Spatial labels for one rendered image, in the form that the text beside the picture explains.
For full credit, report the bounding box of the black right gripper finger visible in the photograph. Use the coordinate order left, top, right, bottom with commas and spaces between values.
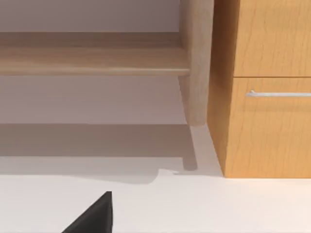
61, 191, 114, 233

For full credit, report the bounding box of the pale wooden open shelf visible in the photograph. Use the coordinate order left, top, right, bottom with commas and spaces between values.
0, 0, 215, 128

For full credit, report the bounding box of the orange wooden cupboard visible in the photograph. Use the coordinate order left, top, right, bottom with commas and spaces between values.
206, 0, 311, 179

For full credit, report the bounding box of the wooden drawer front with handle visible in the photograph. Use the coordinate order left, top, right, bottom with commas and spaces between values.
223, 77, 311, 179

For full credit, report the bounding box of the long metal handle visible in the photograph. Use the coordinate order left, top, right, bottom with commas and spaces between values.
245, 90, 311, 98

